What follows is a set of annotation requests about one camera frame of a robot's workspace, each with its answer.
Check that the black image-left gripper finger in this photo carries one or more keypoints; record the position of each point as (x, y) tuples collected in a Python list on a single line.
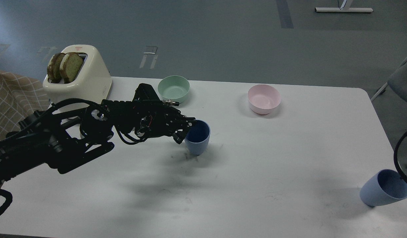
[(187, 123), (179, 135)]

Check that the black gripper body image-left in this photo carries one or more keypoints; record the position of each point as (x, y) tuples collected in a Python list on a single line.
[(153, 118)]

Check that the light blue cup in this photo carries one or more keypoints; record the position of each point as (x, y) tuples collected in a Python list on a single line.
[(384, 188)]

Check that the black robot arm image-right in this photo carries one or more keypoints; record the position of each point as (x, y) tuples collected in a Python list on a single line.
[(400, 157)]

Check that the green bowl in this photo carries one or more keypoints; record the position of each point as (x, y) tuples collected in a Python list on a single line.
[(174, 88)]

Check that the pink bowl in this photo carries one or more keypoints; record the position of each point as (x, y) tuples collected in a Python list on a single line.
[(263, 99)]

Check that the cream toaster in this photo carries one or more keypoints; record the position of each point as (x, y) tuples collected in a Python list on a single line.
[(92, 82)]

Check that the toast slice front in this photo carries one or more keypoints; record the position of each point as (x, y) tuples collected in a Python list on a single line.
[(70, 66)]

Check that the toast slice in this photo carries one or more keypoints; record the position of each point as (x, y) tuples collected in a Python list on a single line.
[(53, 68), (70, 66)]

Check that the toast slice back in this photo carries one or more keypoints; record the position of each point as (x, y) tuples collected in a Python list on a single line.
[(53, 68)]

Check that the beige checkered cloth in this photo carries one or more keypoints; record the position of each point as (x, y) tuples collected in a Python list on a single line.
[(20, 96)]

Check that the white table leg base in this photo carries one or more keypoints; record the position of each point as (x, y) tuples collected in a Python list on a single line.
[(344, 7)]

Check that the grey chair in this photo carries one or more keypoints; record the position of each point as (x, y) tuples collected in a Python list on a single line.
[(397, 81)]

